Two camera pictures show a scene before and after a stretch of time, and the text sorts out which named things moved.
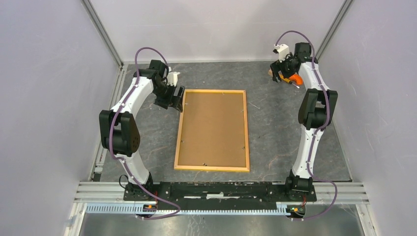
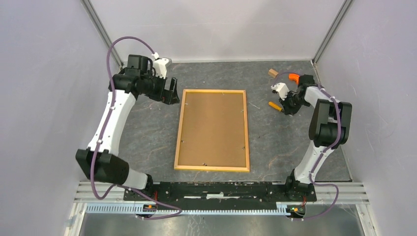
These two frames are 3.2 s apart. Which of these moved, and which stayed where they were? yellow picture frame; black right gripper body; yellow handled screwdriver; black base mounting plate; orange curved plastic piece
Moved: yellow handled screwdriver; black right gripper body
Stayed: orange curved plastic piece; black base mounting plate; yellow picture frame
